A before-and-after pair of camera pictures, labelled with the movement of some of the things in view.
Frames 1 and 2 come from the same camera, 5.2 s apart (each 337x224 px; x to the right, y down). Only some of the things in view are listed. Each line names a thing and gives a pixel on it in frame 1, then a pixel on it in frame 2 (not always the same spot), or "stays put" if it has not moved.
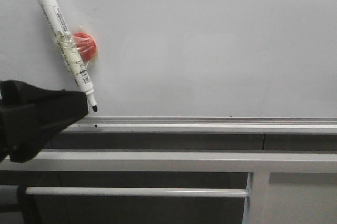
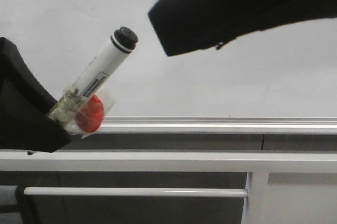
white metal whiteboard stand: x=259 y=164 stays put
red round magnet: x=87 y=45 → x=90 y=117
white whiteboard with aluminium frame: x=183 y=52 stays put
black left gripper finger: x=30 y=117 → x=25 y=106
